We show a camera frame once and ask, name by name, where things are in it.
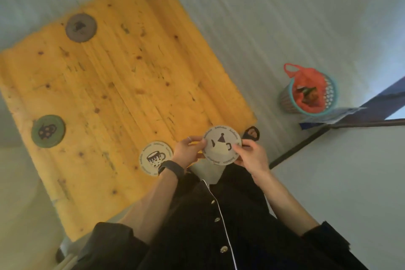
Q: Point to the dark blue panel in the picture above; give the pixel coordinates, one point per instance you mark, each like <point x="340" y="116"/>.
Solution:
<point x="379" y="102"/>

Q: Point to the teal perforated waste basket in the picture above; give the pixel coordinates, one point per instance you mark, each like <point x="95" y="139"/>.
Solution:
<point x="330" y="94"/>

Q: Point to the black slipper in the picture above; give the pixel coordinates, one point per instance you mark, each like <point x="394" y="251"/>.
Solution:
<point x="252" y="133"/>

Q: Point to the green coaster with teapot print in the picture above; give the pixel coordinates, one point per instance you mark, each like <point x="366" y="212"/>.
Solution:
<point x="48" y="131"/>

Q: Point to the black metal bar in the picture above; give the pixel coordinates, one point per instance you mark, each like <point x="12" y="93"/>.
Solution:
<point x="303" y="144"/>

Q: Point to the person's right thumb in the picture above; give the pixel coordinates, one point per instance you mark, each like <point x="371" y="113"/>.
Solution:
<point x="247" y="143"/>

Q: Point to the black shirt with white piping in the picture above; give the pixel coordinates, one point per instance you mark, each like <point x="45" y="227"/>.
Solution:
<point x="196" y="231"/>

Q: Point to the person's left hand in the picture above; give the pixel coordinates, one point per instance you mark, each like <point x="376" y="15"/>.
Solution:
<point x="183" y="153"/>

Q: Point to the red plastic bag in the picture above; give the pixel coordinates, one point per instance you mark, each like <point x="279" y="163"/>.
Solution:
<point x="311" y="84"/>

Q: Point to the white coaster with cup print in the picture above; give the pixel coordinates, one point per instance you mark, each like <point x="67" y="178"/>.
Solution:
<point x="155" y="158"/>

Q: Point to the grey coaster with dark print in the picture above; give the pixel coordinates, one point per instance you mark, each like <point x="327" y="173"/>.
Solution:
<point x="81" y="27"/>

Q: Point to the person's right forearm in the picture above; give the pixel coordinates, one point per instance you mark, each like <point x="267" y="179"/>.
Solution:
<point x="284" y="203"/>

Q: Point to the white and blue paper leaflet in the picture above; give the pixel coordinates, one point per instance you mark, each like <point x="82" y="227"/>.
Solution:
<point x="332" y="116"/>

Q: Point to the person's left forearm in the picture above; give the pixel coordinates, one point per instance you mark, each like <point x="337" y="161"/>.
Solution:
<point x="152" y="203"/>

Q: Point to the white coaster with teapot print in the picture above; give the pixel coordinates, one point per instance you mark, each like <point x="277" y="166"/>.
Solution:
<point x="221" y="150"/>

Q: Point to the person's right hand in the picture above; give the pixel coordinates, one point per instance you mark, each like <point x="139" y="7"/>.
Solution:
<point x="255" y="159"/>

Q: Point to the black wristwatch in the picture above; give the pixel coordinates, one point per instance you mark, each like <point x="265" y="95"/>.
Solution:
<point x="171" y="168"/>

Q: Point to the person's left thumb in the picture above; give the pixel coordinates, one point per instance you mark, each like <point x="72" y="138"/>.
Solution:
<point x="197" y="143"/>

